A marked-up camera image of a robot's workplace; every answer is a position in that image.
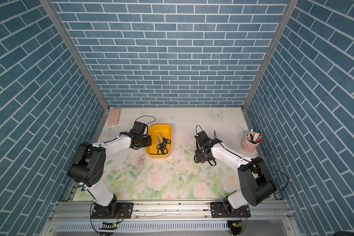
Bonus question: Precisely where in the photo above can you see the grey black scissors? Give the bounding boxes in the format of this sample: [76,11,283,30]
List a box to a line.
[156,137,168,155]

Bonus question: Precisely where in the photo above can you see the black handled scissors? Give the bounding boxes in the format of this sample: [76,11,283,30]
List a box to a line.
[158,132,172,147]

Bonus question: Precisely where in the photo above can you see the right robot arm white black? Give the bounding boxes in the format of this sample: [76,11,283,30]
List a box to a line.
[194,131,277,211]

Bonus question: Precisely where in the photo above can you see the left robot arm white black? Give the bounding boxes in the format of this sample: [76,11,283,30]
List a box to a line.
[67,121,152,208]

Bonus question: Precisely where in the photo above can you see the yellow plastic storage box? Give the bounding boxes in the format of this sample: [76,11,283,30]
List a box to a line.
[146,124,173,158]

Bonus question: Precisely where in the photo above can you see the pink pencil case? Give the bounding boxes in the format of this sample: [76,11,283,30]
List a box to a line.
[108,108,121,126]

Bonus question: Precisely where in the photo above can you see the pink pen holder cup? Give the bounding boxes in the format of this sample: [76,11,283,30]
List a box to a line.
[241,134,259,153]

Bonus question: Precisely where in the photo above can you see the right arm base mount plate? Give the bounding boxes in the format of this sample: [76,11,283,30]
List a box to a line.
[210,202,251,218]

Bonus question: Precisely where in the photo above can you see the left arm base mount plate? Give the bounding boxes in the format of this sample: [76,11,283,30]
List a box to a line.
[90,202,134,220]

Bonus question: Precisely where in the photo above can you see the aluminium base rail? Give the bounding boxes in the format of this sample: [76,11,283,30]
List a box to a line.
[42,199,299,236]

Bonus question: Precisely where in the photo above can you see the aluminium corner frame post left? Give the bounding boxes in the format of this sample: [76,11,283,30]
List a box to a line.
[39,0,110,112]

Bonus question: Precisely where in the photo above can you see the aluminium corner frame post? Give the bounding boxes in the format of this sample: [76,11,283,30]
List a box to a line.
[242,0,299,113]
[39,0,110,112]

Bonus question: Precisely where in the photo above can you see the aluminium corner frame post right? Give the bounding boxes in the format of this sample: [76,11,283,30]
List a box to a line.
[242,0,299,113]

